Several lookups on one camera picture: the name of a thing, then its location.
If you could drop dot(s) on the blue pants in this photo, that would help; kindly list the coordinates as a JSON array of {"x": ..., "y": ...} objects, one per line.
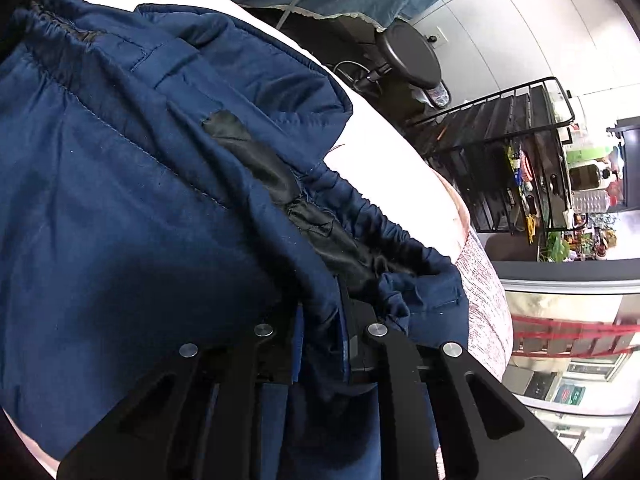
[{"x": 125, "y": 210}]

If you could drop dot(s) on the black round stool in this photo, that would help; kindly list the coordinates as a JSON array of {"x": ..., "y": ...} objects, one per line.
[{"x": 407, "y": 55}]

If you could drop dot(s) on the dark grey cabinet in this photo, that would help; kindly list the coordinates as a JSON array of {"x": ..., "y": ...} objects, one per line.
[{"x": 627, "y": 160}]

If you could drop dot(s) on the green potted plant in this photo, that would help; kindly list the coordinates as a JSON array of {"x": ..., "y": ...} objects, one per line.
[{"x": 556, "y": 247}]

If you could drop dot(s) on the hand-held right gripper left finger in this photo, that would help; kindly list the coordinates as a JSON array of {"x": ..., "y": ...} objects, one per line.
[{"x": 280, "y": 360}]

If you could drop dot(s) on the glass window with red strips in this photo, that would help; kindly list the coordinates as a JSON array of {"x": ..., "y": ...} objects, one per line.
[{"x": 565, "y": 340}]

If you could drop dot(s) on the black metal rack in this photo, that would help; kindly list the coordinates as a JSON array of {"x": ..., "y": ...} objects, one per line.
[{"x": 500, "y": 160}]

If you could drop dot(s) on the clear plastic bottle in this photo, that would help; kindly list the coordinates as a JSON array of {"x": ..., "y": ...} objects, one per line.
[{"x": 590, "y": 201}]

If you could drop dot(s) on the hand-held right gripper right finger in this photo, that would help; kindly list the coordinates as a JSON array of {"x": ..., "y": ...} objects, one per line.
[{"x": 362, "y": 355}]

